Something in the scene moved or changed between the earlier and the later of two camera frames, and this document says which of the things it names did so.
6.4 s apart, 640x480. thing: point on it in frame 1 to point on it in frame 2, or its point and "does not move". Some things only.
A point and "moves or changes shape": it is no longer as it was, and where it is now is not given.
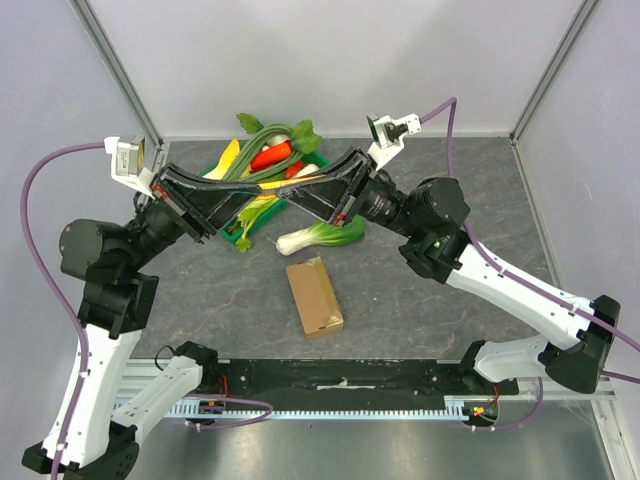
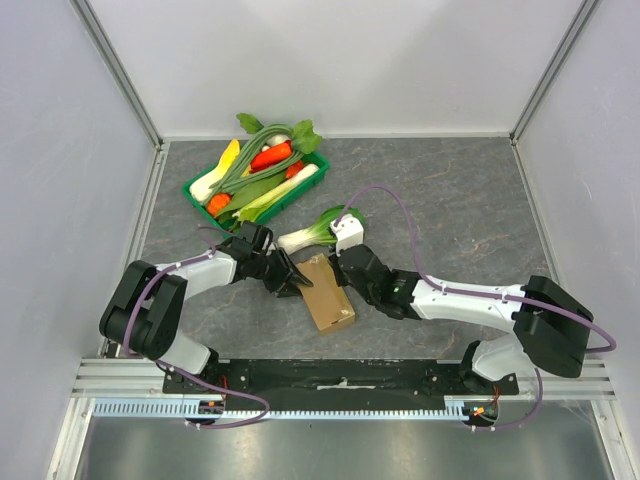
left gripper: (217, 215) to (279, 286)
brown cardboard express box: (315, 298) moves or changes shape
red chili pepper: (270, 155) does not move
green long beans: (240, 169) does not move
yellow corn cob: (229, 155) does not move
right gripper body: (353, 186) to (347, 262)
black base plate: (309, 380) does not move
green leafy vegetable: (304, 137) does not move
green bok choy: (322, 234) does not move
